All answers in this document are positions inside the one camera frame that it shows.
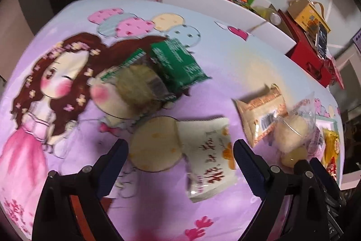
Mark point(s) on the large red gift box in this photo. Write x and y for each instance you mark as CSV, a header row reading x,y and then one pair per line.
x,y
304,51

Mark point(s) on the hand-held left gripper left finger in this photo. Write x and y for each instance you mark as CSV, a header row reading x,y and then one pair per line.
x,y
112,167

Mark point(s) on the clear round bottle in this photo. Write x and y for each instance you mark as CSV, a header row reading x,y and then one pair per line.
x,y
272,16

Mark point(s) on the clear packet round bun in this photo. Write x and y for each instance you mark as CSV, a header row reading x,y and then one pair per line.
x,y
290,131

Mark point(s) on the white snack packet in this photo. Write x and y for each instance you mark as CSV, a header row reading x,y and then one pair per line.
x,y
208,156

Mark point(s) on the smartphone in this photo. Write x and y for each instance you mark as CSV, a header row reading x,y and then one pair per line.
x,y
322,39

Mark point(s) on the round plastic jelly cup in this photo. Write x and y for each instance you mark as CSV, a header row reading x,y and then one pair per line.
x,y
293,157

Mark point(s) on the clear packet round rice cake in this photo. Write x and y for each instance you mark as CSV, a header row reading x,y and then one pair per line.
x,y
135,88

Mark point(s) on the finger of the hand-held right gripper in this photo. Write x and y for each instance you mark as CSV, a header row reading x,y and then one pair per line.
x,y
327,181

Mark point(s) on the yellow bread packet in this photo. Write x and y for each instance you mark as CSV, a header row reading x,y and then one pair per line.
x,y
331,145

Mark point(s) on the white shallow box teal rim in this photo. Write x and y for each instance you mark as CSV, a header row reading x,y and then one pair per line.
x,y
343,176

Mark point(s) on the printed blanket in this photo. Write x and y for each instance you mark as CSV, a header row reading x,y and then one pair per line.
x,y
239,60

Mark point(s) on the white open cardboard box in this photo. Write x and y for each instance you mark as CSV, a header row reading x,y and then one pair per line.
x,y
225,15

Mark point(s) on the red patterned flat box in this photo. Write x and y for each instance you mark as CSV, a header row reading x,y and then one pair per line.
x,y
337,74

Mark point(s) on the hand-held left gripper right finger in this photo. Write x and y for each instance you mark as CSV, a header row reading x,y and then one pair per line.
x,y
249,167

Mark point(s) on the beige long bread packet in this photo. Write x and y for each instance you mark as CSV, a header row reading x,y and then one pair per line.
x,y
253,114

